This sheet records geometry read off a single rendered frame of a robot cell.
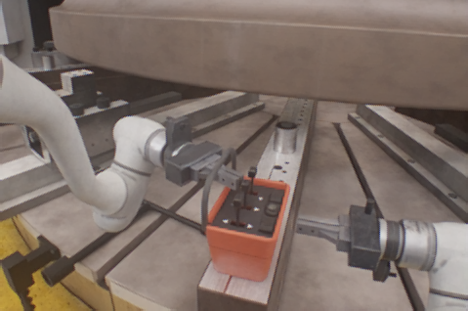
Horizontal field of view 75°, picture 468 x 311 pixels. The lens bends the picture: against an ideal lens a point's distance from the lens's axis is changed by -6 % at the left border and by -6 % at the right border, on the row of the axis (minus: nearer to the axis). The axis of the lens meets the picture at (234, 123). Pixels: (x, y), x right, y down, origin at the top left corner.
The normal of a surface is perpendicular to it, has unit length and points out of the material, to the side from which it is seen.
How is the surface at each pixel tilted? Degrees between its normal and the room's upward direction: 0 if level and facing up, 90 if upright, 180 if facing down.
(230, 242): 97
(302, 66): 90
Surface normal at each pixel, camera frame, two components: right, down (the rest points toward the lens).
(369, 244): 0.02, -0.93
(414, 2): -0.09, 0.07
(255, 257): -0.29, 0.46
